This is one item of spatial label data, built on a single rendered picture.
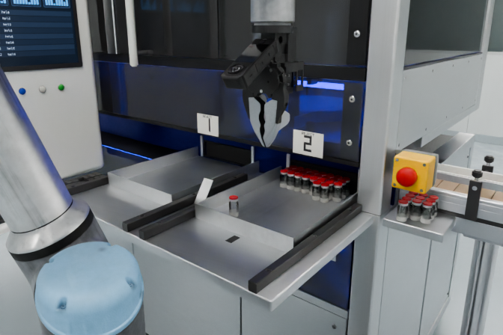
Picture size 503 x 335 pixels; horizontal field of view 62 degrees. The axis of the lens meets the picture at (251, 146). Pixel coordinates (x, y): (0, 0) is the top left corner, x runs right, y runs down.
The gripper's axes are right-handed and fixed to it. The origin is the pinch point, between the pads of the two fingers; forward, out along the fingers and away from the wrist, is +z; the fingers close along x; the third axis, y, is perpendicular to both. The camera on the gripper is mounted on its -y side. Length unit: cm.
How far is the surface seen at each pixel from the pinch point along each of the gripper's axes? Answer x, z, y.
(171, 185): 39.3, 21.4, 11.0
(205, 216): 16.8, 20.3, 1.4
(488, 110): 37, 70, 488
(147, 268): 75, 69, 28
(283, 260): -7.5, 19.6, -4.1
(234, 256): 2.4, 21.6, -5.6
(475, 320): -33, 48, 42
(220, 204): 19.6, 21.0, 9.3
